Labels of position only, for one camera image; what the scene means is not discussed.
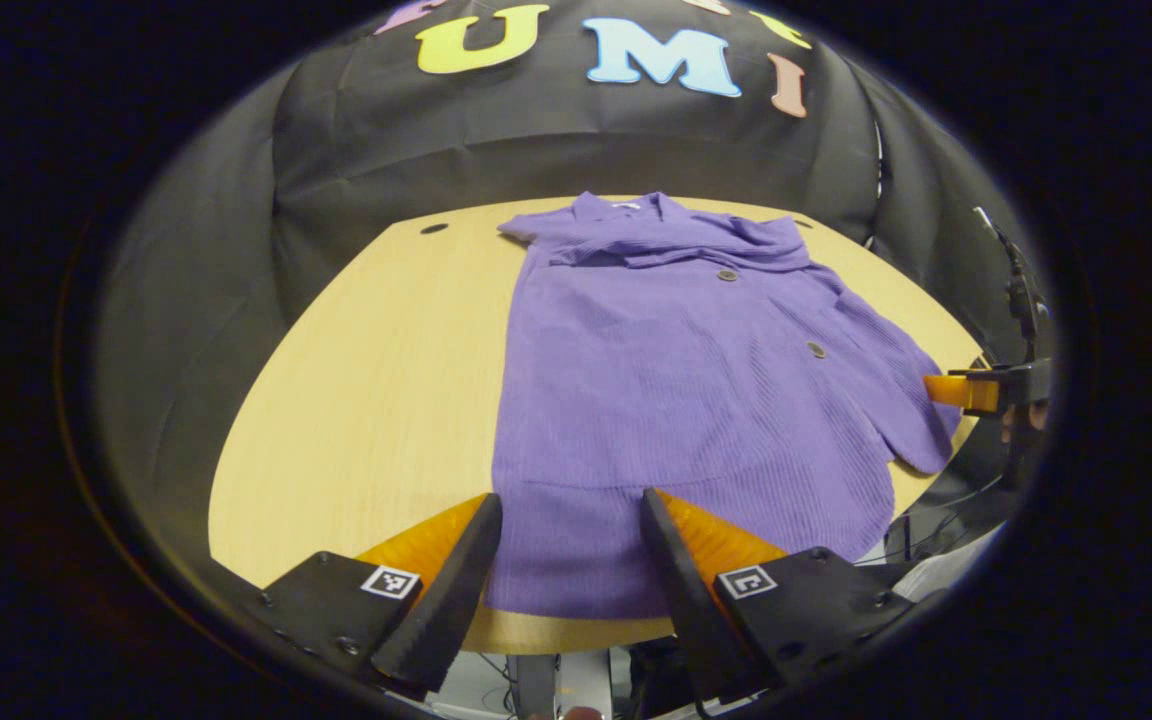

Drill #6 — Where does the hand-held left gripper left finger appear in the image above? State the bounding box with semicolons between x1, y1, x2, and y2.
256;492;504;701

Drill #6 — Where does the purple knit shirt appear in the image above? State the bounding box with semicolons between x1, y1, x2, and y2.
484;190;965;621

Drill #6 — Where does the grey table leg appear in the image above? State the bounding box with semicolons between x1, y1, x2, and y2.
508;652;562;720

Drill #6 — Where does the black backdrop cloth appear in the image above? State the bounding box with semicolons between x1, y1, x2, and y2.
96;0;1037;581

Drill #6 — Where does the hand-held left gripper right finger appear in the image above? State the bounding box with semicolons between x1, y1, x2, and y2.
639;487;915;701

